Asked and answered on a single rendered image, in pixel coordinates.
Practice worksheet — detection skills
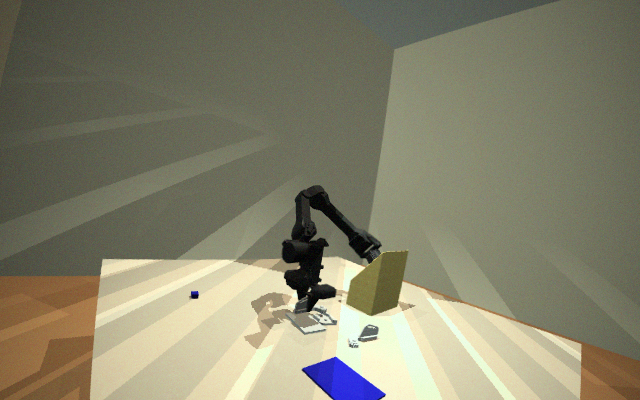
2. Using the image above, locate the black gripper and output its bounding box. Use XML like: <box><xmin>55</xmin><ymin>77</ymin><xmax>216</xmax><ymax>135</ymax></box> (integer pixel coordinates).
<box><xmin>296</xmin><ymin>261</ymin><xmax>337</xmax><ymax>313</ymax></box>

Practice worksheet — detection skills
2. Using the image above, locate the blue flat rectangular plate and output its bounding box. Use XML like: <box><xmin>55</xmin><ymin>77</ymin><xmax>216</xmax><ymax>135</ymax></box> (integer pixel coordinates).
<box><xmin>302</xmin><ymin>357</ymin><xmax>386</xmax><ymax>400</ymax></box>

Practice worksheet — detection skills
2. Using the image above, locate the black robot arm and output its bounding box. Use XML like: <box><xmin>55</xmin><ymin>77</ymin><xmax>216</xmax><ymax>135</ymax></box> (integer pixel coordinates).
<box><xmin>281</xmin><ymin>185</ymin><xmax>382</xmax><ymax>290</ymax></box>

